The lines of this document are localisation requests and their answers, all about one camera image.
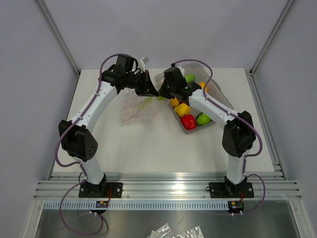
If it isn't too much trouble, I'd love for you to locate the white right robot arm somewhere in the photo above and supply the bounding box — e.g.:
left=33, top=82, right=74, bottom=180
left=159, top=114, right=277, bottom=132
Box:
left=159, top=66, right=256, bottom=196

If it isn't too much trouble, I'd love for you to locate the right aluminium frame post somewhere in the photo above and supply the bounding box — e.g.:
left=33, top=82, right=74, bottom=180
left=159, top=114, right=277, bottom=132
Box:
left=250, top=0, right=297, bottom=76

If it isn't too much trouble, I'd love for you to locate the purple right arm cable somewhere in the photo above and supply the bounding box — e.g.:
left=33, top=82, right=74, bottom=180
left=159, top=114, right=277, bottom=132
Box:
left=173, top=59, right=267, bottom=215

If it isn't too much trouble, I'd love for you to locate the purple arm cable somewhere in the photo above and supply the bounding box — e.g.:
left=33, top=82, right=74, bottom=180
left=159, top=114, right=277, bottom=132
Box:
left=54, top=53, right=124, bottom=236
left=173, top=59, right=267, bottom=215

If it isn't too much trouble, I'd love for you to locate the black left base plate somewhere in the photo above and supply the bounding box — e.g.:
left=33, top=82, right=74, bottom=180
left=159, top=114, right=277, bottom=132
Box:
left=78, top=182, right=123, bottom=198

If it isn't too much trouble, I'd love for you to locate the green chayote gourd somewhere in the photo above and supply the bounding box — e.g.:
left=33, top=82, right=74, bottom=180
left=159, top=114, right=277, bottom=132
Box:
left=184, top=74, right=196, bottom=83

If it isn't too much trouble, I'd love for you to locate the clear plastic food bin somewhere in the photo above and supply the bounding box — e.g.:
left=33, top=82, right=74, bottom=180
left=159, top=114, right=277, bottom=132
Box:
left=169, top=63, right=235, bottom=134

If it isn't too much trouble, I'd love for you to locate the green celery bunch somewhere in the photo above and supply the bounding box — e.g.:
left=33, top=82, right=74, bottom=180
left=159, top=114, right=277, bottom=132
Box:
left=139, top=96, right=164, bottom=110

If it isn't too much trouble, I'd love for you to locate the white slotted cable duct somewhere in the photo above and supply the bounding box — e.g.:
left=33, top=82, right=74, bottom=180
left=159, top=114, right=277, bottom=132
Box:
left=44, top=200, right=229, bottom=211

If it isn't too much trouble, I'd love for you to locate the clear zip top bag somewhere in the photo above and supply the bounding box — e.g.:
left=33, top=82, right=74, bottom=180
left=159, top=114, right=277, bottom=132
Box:
left=120, top=89, right=169, bottom=125

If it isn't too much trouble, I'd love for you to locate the orange tangerine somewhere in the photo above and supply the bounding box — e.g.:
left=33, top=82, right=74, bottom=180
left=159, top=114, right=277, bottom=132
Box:
left=169, top=98, right=180, bottom=107

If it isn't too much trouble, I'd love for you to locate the left aluminium frame post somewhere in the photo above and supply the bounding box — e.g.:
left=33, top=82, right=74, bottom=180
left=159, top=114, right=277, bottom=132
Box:
left=35, top=0, right=80, bottom=77

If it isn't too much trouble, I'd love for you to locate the green toy watermelon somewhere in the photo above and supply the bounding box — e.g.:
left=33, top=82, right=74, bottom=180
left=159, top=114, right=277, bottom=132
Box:
left=196, top=112, right=212, bottom=126

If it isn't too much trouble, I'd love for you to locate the right small circuit board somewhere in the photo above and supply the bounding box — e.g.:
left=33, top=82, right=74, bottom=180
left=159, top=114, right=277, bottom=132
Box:
left=229, top=201, right=244, bottom=210

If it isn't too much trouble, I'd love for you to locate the yellow bell pepper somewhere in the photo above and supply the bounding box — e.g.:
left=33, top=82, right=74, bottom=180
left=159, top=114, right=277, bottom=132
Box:
left=174, top=103, right=190, bottom=117

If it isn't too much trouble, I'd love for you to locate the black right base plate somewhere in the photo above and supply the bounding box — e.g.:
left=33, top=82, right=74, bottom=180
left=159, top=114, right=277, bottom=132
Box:
left=207, top=182, right=255, bottom=198

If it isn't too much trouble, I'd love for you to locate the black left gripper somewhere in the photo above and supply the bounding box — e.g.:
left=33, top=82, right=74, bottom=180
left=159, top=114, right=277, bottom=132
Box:
left=125, top=69, right=159, bottom=97

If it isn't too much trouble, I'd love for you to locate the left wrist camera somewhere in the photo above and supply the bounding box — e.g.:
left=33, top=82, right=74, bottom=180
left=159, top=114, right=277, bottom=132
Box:
left=138, top=57, right=149, bottom=70

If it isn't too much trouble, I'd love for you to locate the left small circuit board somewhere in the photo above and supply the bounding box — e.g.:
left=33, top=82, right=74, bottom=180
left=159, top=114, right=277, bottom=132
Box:
left=96, top=201, right=109, bottom=208

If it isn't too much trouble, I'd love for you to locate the red bell pepper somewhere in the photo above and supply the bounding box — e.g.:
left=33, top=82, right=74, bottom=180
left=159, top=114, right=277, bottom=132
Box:
left=180, top=114, right=196, bottom=130

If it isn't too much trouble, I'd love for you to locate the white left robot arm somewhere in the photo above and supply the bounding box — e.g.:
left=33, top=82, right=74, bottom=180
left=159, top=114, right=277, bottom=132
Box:
left=54, top=54, right=159, bottom=197

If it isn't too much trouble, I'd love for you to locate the orange yellow mango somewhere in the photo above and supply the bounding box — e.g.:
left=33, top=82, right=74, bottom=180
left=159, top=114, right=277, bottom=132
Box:
left=198, top=82, right=209, bottom=93

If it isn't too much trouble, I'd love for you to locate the aluminium mounting rail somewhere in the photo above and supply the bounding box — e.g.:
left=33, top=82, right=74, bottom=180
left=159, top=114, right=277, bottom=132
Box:
left=33, top=171, right=302, bottom=200

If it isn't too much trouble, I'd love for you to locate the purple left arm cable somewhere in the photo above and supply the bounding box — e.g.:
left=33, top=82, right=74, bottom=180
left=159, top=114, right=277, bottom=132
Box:
left=54, top=53, right=124, bottom=236

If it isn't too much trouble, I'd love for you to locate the crumpled clear plastic bag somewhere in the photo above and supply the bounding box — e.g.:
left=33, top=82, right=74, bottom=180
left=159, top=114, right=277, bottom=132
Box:
left=148, top=223, right=174, bottom=238

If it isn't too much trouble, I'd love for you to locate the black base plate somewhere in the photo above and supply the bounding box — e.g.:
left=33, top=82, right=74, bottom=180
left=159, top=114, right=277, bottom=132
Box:
left=78, top=182, right=123, bottom=198
left=207, top=182, right=255, bottom=198

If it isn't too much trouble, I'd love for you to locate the small circuit board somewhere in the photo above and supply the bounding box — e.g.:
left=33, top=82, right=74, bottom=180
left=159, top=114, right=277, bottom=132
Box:
left=229, top=201, right=244, bottom=210
left=96, top=201, right=109, bottom=208

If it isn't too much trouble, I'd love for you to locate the aluminium frame post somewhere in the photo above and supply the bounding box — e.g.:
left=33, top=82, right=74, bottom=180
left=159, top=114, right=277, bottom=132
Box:
left=35, top=0, right=80, bottom=77
left=250, top=0, right=297, bottom=76

